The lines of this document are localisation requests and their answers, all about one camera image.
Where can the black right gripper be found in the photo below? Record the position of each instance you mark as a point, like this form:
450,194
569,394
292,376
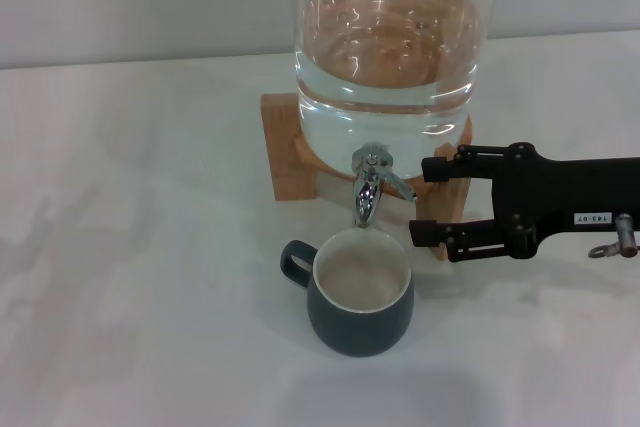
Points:
575,192

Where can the chrome faucet with lever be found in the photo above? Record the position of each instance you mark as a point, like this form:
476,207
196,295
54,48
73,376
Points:
366,197

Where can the dark grey ceramic cup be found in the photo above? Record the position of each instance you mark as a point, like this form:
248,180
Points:
360,317

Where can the clear glass water dispenser jar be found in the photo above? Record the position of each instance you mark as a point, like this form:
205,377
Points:
385,77

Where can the wooden dispenser stand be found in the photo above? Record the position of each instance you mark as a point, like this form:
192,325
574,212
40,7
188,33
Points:
282,147

